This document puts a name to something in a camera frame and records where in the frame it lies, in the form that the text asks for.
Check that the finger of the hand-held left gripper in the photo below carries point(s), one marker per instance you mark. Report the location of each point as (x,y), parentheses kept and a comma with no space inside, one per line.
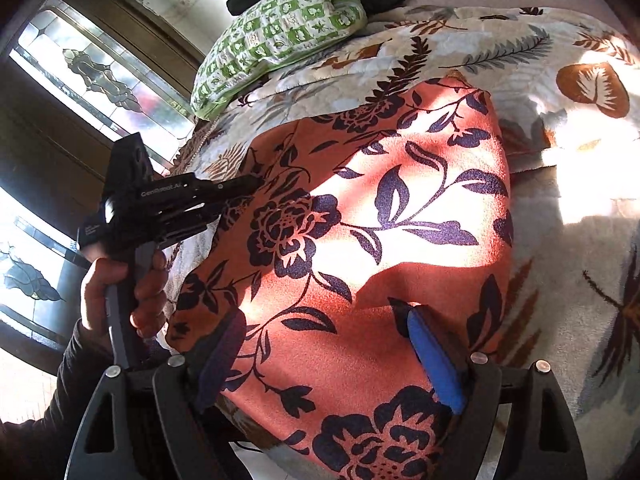
(235,183)

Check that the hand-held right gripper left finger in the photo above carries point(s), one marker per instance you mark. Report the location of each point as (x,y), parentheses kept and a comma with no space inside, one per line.
(220,357)

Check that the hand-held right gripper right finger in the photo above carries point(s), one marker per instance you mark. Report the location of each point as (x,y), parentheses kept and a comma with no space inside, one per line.
(436,357)

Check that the orange floral garment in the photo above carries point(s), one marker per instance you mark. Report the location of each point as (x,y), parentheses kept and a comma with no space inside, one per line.
(350,260)

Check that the person's left forearm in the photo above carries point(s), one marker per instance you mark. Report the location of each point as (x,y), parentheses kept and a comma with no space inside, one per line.
(55,410)

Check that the person's left hand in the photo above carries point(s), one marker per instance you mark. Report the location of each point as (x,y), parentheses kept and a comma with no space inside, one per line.
(100,285)

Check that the wooden door with glass panes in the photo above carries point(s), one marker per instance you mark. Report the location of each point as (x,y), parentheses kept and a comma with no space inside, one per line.
(75,85)

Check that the green white checkered pillow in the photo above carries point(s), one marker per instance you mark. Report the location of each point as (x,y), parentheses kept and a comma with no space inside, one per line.
(270,35)

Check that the leaf print blanket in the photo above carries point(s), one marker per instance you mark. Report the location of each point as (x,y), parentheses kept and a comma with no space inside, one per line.
(550,160)

